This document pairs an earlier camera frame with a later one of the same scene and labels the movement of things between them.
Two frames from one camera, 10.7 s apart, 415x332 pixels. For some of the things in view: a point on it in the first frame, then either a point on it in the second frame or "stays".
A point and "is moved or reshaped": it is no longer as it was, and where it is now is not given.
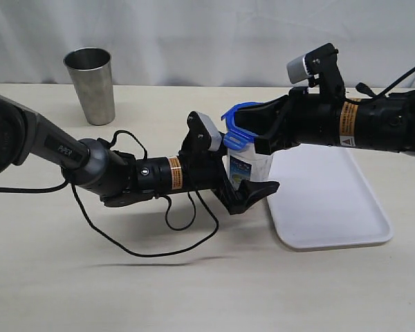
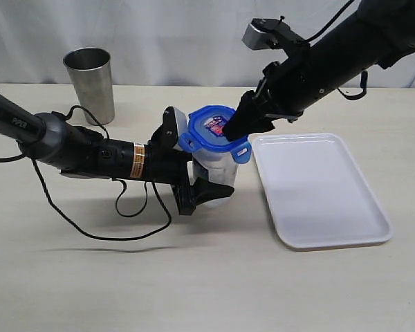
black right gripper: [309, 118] -> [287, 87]
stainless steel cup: [91, 71] stays
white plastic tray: [323, 199] stays
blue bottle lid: [236, 137] is moved or reshaped
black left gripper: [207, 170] -> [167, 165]
